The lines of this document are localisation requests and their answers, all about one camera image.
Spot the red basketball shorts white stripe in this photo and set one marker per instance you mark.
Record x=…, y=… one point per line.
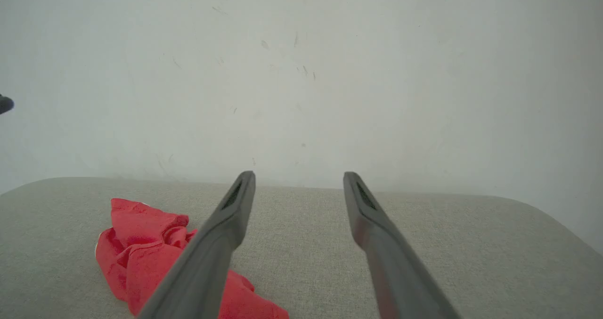
x=136, y=243

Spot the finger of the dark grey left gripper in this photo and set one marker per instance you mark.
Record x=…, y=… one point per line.
x=4, y=104

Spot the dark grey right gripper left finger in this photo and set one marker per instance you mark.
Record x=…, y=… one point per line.
x=202, y=262

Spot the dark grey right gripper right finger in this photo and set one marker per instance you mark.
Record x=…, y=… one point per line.
x=395, y=272

